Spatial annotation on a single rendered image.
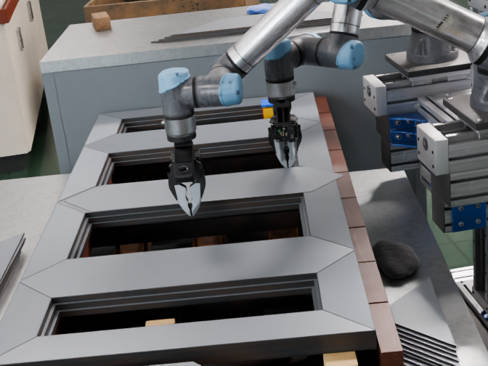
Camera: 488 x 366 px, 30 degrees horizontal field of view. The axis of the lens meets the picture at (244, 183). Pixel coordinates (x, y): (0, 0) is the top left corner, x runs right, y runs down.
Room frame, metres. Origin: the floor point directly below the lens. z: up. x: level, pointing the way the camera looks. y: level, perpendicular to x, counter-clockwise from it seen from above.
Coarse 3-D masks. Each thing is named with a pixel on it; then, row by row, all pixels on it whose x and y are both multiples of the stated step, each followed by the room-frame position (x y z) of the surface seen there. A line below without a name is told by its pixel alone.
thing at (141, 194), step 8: (136, 184) 2.31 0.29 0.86; (144, 184) 2.31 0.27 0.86; (152, 184) 2.30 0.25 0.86; (136, 192) 2.25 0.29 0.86; (144, 192) 2.25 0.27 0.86; (152, 192) 2.24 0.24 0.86; (128, 200) 2.20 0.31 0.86; (136, 200) 2.20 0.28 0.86; (144, 200) 2.19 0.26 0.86; (152, 200) 2.18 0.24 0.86
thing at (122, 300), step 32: (128, 128) 2.92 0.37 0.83; (128, 160) 2.59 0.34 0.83; (160, 160) 2.58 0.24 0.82; (96, 224) 2.14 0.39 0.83; (128, 224) 2.14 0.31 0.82; (160, 288) 1.70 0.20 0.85; (192, 288) 1.70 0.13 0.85; (224, 288) 1.69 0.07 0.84; (256, 288) 1.69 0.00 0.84; (288, 288) 1.68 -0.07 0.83; (160, 352) 1.46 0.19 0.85; (192, 352) 1.45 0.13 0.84; (224, 352) 1.45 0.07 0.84; (256, 352) 1.45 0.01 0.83; (288, 352) 1.45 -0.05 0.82; (320, 352) 1.45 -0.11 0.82
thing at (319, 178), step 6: (312, 168) 2.28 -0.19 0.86; (318, 168) 2.28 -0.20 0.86; (312, 174) 2.24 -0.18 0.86; (318, 174) 2.23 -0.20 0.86; (324, 174) 2.23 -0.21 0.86; (330, 174) 2.22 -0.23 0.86; (312, 180) 2.20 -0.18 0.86; (318, 180) 2.19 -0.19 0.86; (324, 180) 2.19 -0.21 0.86; (330, 180) 2.18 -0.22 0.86; (312, 186) 2.16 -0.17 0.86; (318, 186) 2.15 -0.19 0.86
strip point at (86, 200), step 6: (102, 186) 2.33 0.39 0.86; (84, 192) 2.30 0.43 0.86; (90, 192) 2.29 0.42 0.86; (96, 192) 2.29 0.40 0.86; (72, 198) 2.26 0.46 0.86; (78, 198) 2.26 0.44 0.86; (84, 198) 2.25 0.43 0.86; (90, 198) 2.25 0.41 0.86; (96, 198) 2.24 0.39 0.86; (72, 204) 2.22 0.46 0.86; (78, 204) 2.22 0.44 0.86; (84, 204) 2.21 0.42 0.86; (90, 204) 2.21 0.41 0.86; (90, 210) 2.17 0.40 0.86
